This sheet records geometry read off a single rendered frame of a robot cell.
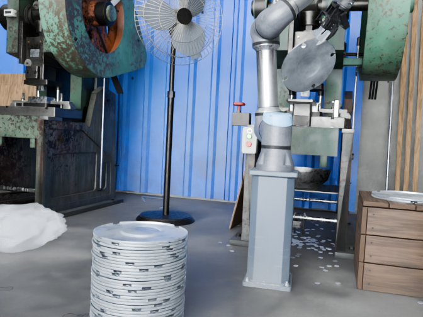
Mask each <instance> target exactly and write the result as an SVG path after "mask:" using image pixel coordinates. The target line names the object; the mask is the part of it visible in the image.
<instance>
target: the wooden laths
mask: <svg viewBox="0 0 423 317"><path fill-rule="evenodd" d="M417 12H418V0H415V4H414V10H413V15H412V38H411V49H410V72H409V94H408V106H407V128H406V141H405V163H404V175H403V191H406V192H408V185H409V162H410V139H411V127H412V105H413V93H414V70H415V47H416V35H417ZM407 42H408V35H407V37H406V41H405V48H404V52H403V58H402V68H401V79H400V101H399V113H398V135H397V156H396V168H395V190H394V191H399V189H400V166H401V154H402V133H403V111H404V99H405V76H406V64H407ZM422 88H423V0H422V17H421V29H420V52H419V75H418V87H417V110H416V122H415V145H414V168H413V181H412V192H417V183H418V170H419V147H420V123H421V111H422ZM393 92H394V81H392V84H391V96H390V117H389V129H388V150H387V161H386V183H385V190H386V191H387V190H388V179H389V168H390V146H391V134H392V113H393Z"/></svg>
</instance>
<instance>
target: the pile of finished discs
mask: <svg viewBox="0 0 423 317"><path fill-rule="evenodd" d="M372 196H373V197H375V198H378V199H384V200H387V201H395V202H401V203H415V204H423V193H418V192H406V191H380V192H377V191H372Z"/></svg>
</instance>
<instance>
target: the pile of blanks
mask: <svg viewBox="0 0 423 317"><path fill-rule="evenodd" d="M187 241H188V236H187V237H186V238H184V239H182V240H179V241H176V242H169V243H163V244H155V245H132V244H123V243H114V242H108V241H105V240H102V239H100V238H97V237H95V236H93V238H92V243H93V248H92V250H91V253H92V255H93V257H92V266H91V300H90V305H91V306H90V317H184V301H185V294H184V292H185V282H186V259H187V251H188V243H187Z"/></svg>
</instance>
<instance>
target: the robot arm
mask: <svg viewBox="0 0 423 317"><path fill-rule="evenodd" d="M313 1H314V0H279V1H277V2H276V3H274V4H273V5H272V6H270V7H268V8H266V9H265V10H264V11H262V12H261V13H260V14H259V15H258V17H257V18H256V19H255V20H254V21H253V22H252V24H251V27H250V37H251V40H252V48H253V49H254V50H255V51H256V64H257V98H258V109H257V110H256V112H255V123H254V127H253V132H254V135H255V137H256V138H257V139H258V140H259V141H260V142H262V143H261V153H260V154H259V158H258V160H257V163H256V169H257V170H265V171H273V172H294V164H293V159H292V156H291V133H292V124H293V117H292V115H291V114H290V113H282V110H280V109H279V107H278V76H277V57H276V51H277V49H278V48H279V47H280V41H279V35H280V34H281V33H282V31H283V30H284V29H285V28H286V27H287V26H288V25H289V24H290V23H291V22H292V21H293V20H294V19H296V17H297V14H298V13H299V12H300V11H302V10H303V9H304V8H306V7H307V6H308V5H309V4H311V3H312V2H313ZM355 1H356V0H335V1H332V2H331V3H330V4H329V6H328V7H327V9H326V10H325V11H324V10H322V11H321V12H320V14H321V13H323V15H322V16H321V17H320V18H319V16H320V14H319V15H318V16H317V18H316V20H318V21H319V23H320V24H321V25H320V28H319V29H316V30H313V32H312V33H313V34H314V35H315V36H316V39H318V40H319V41H318V43H317V44H316V45H320V44H322V43H324V42H326V41H327V40H329V39H331V38H332V37H333V36H334V35H335V34H336V32H337V30H338V27H339V25H340V26H341V27H342V28H343V29H345V30H346V29H348V28H349V27H350V26H349V22H348V19H347V16H346V12H347V11H348V10H349V8H351V6H352V5H353V4H354V3H355Z"/></svg>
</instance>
